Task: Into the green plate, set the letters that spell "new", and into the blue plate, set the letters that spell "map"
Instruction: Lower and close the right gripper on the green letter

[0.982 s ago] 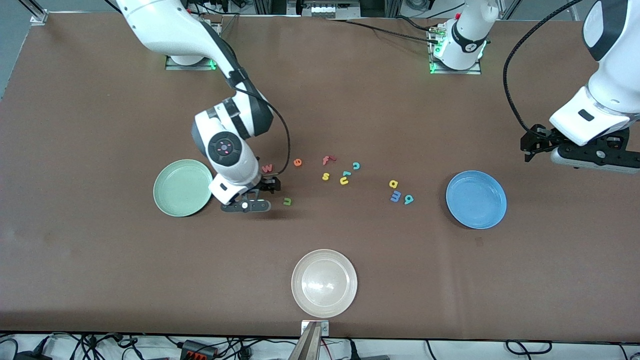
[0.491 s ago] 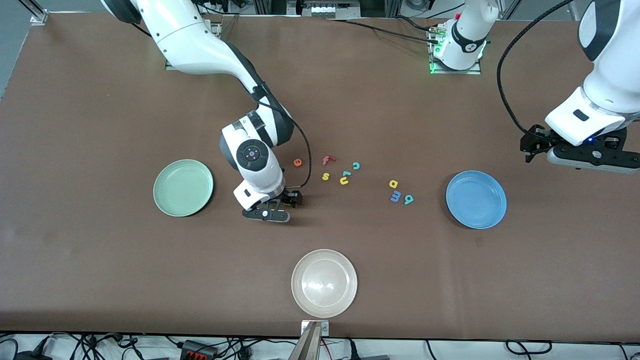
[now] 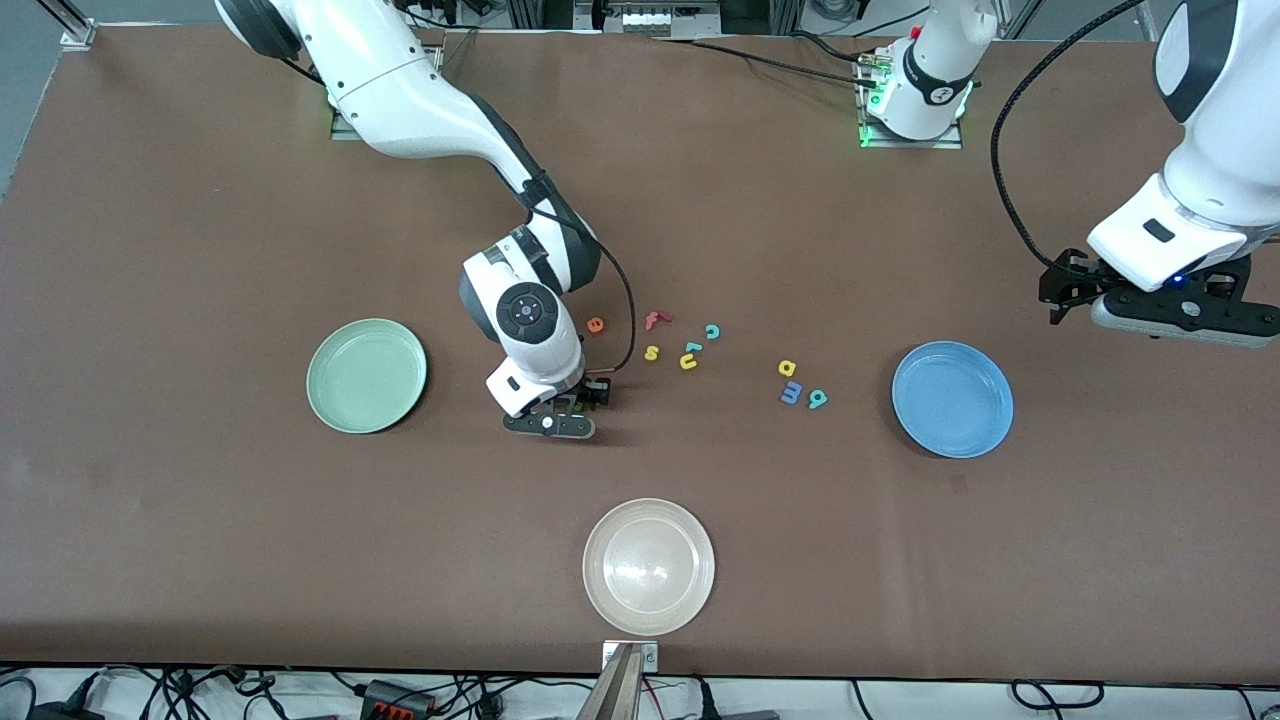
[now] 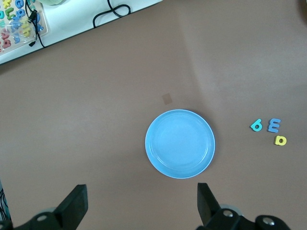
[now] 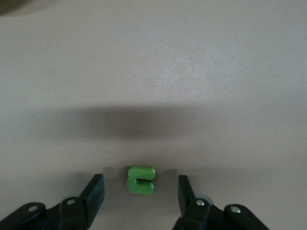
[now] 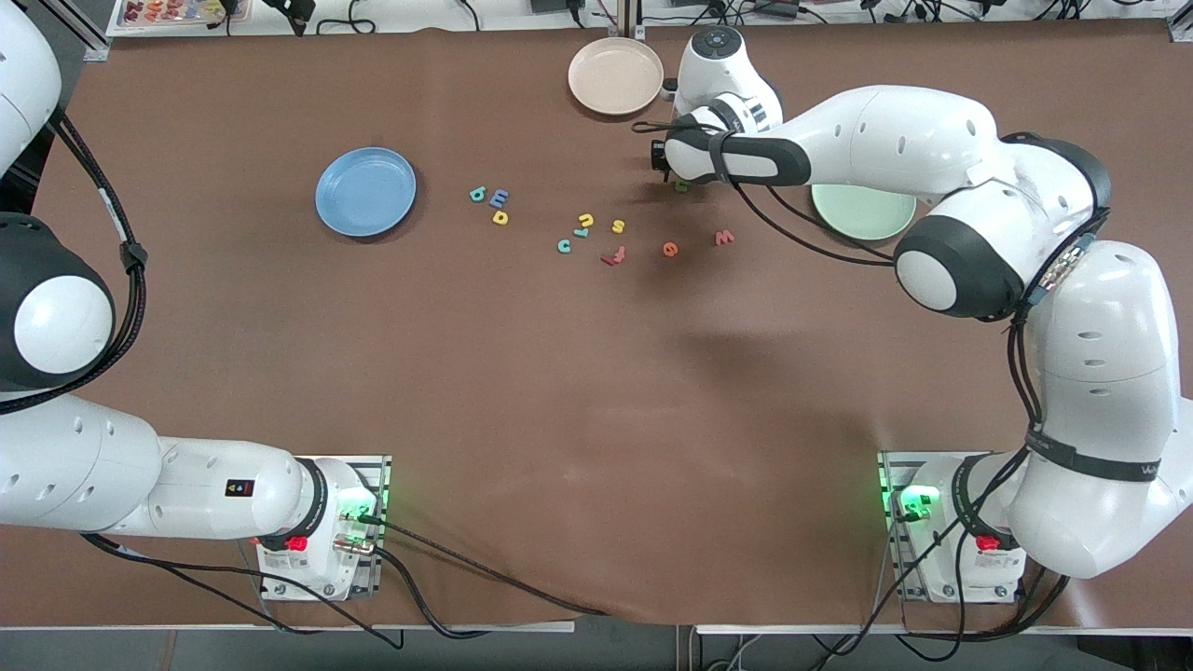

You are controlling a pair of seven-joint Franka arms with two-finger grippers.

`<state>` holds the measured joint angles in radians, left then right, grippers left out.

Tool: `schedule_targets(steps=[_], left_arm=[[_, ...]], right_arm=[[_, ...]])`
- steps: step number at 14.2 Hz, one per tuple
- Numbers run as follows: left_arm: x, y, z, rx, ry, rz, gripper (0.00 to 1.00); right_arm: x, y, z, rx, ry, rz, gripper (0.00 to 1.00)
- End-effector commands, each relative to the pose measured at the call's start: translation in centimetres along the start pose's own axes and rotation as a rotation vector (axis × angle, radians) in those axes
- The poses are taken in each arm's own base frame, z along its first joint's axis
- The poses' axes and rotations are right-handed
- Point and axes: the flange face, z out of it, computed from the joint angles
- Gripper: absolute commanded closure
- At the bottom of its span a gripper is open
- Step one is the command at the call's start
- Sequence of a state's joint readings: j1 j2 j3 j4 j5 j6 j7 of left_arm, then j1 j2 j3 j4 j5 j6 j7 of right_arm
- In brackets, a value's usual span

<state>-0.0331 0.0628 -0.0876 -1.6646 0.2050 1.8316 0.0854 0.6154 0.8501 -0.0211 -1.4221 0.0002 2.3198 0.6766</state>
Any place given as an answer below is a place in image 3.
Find blue plate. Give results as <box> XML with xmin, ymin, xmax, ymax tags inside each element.
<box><xmin>891</xmin><ymin>341</ymin><xmax>1015</xmax><ymax>460</ymax></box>

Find green plate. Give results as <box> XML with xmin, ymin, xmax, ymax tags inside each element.
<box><xmin>306</xmin><ymin>318</ymin><xmax>429</xmax><ymax>435</ymax></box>

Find white plate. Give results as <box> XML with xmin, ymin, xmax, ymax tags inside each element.
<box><xmin>582</xmin><ymin>498</ymin><xmax>717</xmax><ymax>637</ymax></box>

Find grey metal pole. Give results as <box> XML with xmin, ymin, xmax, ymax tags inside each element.
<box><xmin>575</xmin><ymin>643</ymin><xmax>646</xmax><ymax>720</ymax></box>

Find black power strip red switches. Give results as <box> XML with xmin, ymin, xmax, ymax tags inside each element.
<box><xmin>360</xmin><ymin>680</ymin><xmax>437</xmax><ymax>720</ymax></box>

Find metal equipment rack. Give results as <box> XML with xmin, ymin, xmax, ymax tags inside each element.
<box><xmin>505</xmin><ymin>0</ymin><xmax>806</xmax><ymax>39</ymax></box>

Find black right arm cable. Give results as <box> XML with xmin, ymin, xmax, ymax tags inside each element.
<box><xmin>515</xmin><ymin>175</ymin><xmax>638</xmax><ymax>379</ymax></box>

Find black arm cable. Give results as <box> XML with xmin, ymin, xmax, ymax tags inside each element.
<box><xmin>515</xmin><ymin>175</ymin><xmax>638</xmax><ymax>379</ymax></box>
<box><xmin>990</xmin><ymin>0</ymin><xmax>1151</xmax><ymax>266</ymax></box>

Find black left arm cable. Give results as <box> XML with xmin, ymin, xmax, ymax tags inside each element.
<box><xmin>990</xmin><ymin>0</ymin><xmax>1151</xmax><ymax>266</ymax></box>

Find short black table cable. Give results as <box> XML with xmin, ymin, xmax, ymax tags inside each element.
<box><xmin>790</xmin><ymin>30</ymin><xmax>881</xmax><ymax>66</ymax></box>

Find long black table cable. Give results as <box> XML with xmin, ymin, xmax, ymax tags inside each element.
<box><xmin>650</xmin><ymin>36</ymin><xmax>881</xmax><ymax>91</ymax></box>

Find looped black cable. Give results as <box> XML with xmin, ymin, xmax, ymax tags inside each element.
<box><xmin>1010</xmin><ymin>680</ymin><xmax>1106</xmax><ymax>713</ymax></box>

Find aluminium frame post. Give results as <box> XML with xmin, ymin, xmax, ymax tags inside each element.
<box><xmin>40</xmin><ymin>0</ymin><xmax>98</xmax><ymax>51</ymax></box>

